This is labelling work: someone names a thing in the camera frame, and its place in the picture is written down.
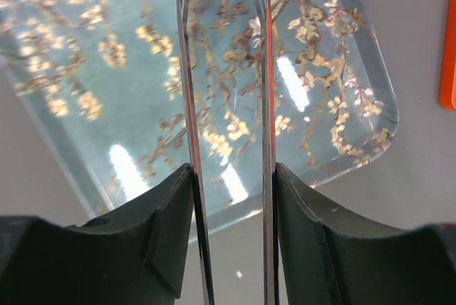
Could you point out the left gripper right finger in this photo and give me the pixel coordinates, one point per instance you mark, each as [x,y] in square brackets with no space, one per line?
[332,255]

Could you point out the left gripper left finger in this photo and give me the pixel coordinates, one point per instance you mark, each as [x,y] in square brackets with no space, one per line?
[134,254]

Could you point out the floral blue tray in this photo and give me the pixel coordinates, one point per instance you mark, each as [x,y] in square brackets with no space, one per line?
[101,79]

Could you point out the orange box lid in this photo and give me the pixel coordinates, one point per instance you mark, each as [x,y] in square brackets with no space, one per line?
[447,74]

